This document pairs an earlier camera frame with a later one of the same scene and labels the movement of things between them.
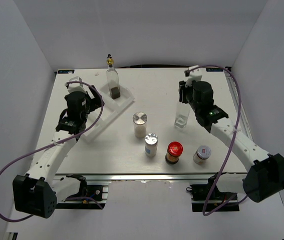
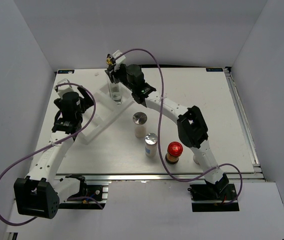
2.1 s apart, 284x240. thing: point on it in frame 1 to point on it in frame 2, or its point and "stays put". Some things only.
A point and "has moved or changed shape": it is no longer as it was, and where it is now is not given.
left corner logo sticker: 65,71 stays put
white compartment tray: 116,97 stays put
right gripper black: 182,91 to 115,73
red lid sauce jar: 175,149 stays put
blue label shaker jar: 151,140 stays put
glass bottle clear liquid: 182,115 has moved or changed shape
